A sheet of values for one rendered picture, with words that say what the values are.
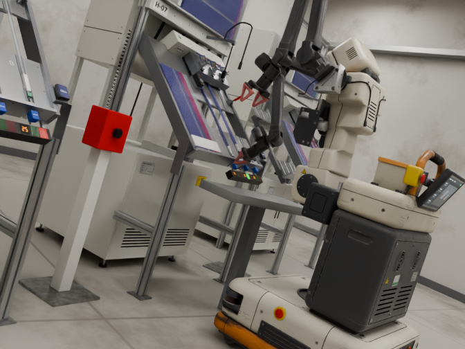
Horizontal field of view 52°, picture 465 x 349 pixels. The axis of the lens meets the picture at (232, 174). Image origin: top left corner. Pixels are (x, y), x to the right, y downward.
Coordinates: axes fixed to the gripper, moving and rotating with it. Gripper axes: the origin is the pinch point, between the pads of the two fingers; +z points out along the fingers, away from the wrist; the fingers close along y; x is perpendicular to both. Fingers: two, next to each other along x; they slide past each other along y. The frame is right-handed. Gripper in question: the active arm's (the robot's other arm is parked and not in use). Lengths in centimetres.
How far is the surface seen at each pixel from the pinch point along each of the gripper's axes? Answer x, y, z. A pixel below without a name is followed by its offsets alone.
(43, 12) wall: -281, -86, 163
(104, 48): -80, 37, 27
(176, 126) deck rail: -16.5, 36.9, 4.8
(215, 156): -1.2, 17.4, 1.3
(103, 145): -4, 78, 16
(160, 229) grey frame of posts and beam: 25, 40, 30
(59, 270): 30, 76, 58
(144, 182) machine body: -7.2, 24.9, 40.0
